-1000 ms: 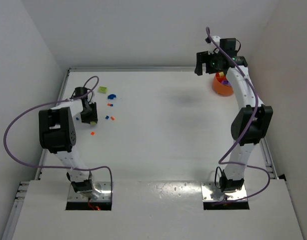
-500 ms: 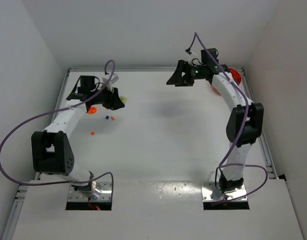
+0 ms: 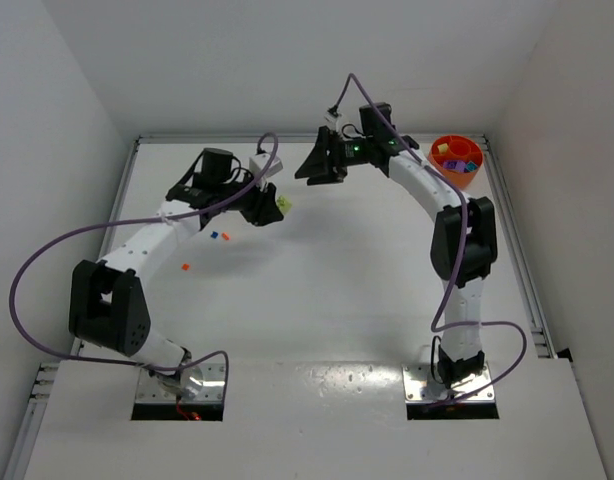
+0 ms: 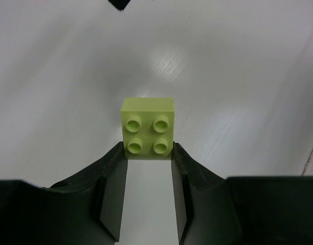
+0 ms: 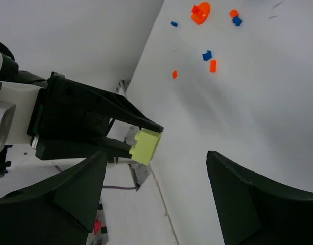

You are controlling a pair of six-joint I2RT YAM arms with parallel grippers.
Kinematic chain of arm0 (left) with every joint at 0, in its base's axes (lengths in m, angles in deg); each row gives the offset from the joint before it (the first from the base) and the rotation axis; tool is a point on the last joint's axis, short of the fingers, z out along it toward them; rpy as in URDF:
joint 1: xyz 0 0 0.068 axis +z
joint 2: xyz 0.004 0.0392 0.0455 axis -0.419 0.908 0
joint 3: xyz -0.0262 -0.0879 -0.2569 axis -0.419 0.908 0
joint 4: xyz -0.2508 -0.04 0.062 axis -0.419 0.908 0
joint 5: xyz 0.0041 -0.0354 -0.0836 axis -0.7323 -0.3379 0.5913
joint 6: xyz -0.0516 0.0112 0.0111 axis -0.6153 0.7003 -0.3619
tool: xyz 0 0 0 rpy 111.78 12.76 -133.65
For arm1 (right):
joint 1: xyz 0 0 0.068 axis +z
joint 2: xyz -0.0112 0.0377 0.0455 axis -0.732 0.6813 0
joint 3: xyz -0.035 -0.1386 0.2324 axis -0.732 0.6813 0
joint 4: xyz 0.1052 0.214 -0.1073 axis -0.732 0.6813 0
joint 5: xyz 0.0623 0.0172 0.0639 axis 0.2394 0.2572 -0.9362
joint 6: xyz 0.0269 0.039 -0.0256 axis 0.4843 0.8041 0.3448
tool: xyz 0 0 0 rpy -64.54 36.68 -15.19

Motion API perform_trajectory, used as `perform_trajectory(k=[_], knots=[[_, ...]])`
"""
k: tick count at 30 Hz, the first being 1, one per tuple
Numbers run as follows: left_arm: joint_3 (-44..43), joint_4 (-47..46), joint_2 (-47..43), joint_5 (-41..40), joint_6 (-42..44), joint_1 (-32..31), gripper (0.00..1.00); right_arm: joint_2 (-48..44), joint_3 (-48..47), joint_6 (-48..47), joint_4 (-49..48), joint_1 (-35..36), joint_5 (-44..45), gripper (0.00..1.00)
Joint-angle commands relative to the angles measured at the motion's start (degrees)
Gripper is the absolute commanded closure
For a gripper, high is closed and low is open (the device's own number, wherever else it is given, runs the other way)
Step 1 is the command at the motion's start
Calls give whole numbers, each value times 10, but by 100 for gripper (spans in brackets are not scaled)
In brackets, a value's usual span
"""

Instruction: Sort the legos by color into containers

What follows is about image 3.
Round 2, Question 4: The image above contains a pale green lego brick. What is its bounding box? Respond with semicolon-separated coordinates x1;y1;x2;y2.
276;196;292;215

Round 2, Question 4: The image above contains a purple lego brick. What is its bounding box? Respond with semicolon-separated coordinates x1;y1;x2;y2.
443;159;465;173

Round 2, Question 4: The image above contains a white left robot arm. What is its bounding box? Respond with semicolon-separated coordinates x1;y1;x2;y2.
69;148;284;377

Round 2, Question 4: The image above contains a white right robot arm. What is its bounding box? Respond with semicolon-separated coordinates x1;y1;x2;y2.
295;103;498;387

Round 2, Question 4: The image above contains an orange divided round container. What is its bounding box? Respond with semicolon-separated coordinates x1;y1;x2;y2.
427;135;484;190

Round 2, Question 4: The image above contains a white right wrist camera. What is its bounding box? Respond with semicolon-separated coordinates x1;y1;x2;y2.
324;106;344;132

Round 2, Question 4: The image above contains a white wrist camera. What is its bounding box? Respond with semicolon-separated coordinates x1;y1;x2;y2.
324;106;344;132
248;153;283;178

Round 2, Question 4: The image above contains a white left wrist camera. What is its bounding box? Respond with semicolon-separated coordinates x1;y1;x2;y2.
248;153;283;178

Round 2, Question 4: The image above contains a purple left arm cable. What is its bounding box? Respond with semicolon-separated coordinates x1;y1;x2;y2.
9;132;279;374

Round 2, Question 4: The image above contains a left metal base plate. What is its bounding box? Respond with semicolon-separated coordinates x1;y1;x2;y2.
135;363;227;405

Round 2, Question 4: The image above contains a metal base plate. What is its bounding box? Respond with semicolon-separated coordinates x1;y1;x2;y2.
401;362;497;404
135;363;227;405

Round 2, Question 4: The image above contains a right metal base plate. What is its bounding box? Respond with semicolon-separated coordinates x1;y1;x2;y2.
401;362;497;404

